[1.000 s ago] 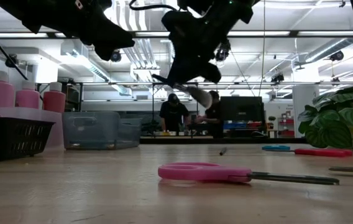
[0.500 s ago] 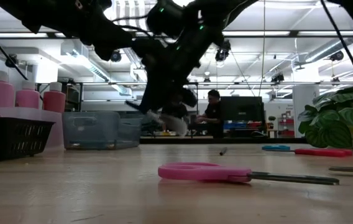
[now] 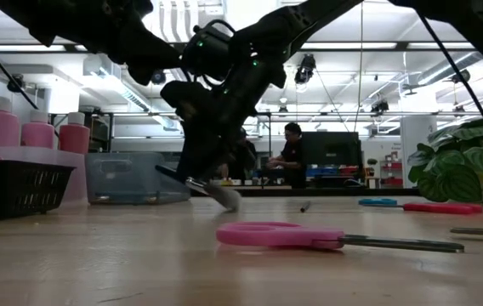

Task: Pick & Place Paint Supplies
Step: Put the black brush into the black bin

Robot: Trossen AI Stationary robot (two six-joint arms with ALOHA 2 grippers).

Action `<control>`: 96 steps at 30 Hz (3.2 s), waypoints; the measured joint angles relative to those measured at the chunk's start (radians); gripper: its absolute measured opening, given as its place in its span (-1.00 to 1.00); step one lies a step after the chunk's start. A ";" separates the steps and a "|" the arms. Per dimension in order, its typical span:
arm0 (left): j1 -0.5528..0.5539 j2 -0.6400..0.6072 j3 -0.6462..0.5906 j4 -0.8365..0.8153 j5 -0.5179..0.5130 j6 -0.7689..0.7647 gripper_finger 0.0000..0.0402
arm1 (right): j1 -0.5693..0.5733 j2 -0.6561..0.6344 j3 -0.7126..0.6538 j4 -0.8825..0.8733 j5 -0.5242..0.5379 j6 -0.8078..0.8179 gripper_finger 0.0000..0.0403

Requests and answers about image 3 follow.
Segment black powder brush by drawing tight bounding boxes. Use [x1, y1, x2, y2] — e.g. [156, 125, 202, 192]
[154, 163, 243, 213]

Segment black monitor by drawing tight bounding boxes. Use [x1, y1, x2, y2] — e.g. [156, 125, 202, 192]
[300, 131, 364, 188]

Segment red storage shelf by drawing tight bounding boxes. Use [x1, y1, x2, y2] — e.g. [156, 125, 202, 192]
[379, 150, 405, 188]

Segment smoky grey plastic bin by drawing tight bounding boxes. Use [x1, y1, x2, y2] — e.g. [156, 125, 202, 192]
[84, 151, 191, 206]

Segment dark pink paint bottle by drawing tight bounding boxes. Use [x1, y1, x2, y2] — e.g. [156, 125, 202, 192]
[58, 111, 91, 155]

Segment pink scissors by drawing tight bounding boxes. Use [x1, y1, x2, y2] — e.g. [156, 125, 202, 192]
[215, 221, 466, 256]

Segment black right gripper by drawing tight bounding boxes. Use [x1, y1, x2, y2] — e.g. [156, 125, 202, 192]
[159, 20, 287, 183]

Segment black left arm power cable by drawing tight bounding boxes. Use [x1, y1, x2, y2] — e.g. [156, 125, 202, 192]
[0, 17, 41, 111]

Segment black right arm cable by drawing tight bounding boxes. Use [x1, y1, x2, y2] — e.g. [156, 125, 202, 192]
[415, 11, 483, 157]

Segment person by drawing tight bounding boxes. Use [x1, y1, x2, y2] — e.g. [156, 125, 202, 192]
[219, 127, 258, 182]
[266, 122, 310, 190]

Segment black mesh basket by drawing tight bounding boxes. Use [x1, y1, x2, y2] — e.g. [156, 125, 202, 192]
[0, 159, 77, 221]

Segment green striped potted plant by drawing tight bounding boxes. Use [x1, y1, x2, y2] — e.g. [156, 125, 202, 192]
[406, 118, 483, 204]

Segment orange scissors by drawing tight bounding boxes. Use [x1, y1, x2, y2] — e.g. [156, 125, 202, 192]
[450, 227, 483, 239]

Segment red scissors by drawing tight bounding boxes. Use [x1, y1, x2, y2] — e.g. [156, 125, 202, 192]
[362, 201, 483, 216]

